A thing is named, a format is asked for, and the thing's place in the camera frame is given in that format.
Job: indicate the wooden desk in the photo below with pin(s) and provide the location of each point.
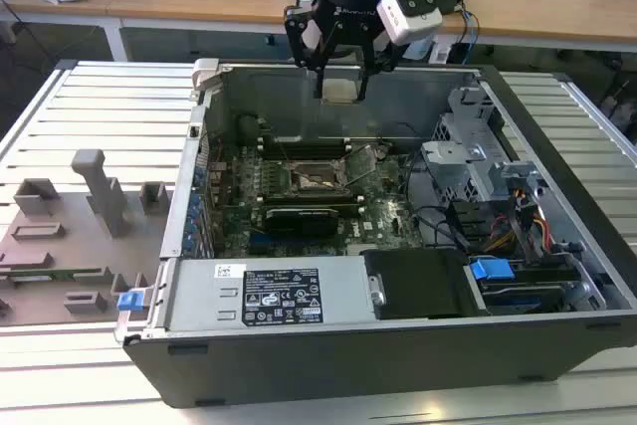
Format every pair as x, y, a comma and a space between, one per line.
199, 2

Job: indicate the green RAM stick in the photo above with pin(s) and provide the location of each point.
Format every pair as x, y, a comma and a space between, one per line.
55, 275

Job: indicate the blue case latch tab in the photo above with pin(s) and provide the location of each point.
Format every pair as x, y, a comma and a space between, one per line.
128, 301

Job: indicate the metal disk bay cage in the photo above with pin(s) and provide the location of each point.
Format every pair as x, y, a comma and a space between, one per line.
453, 161

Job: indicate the black graphics card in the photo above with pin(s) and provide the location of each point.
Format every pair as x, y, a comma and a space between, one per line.
301, 223

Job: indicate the CPU socket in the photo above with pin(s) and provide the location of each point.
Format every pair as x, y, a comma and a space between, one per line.
316, 178

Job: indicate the grey case release latch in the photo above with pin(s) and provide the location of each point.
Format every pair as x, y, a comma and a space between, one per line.
205, 72

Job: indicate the silver power supply with label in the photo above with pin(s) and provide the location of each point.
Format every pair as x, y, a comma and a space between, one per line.
199, 295

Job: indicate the hard disk in blue carrier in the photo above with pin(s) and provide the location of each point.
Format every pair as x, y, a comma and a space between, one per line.
492, 271

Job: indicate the black plastic air shroud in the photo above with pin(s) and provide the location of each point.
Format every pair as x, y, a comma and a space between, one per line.
423, 280

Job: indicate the green motherboard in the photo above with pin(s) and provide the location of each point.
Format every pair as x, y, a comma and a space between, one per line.
383, 218

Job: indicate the black open PC case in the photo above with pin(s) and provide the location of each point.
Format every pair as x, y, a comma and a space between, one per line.
348, 370

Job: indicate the black RAM slot bank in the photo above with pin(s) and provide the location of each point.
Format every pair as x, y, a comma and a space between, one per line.
303, 147
308, 201

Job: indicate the grey parts rack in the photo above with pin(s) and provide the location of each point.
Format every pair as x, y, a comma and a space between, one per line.
99, 241

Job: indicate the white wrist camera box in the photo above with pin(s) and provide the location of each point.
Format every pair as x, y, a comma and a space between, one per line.
408, 22

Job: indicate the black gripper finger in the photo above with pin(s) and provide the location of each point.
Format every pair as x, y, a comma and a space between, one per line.
303, 42
378, 57

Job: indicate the blue expansion slot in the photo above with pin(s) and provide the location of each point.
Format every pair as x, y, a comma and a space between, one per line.
260, 242

